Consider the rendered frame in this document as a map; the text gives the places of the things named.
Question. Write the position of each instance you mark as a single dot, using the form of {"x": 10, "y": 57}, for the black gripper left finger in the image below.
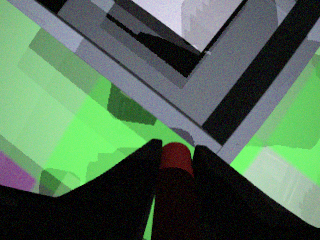
{"x": 113, "y": 206}

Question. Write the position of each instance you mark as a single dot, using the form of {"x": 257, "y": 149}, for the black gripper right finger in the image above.
{"x": 232, "y": 208}

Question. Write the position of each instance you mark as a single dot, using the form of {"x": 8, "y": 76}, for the dark red peg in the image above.
{"x": 176, "y": 211}

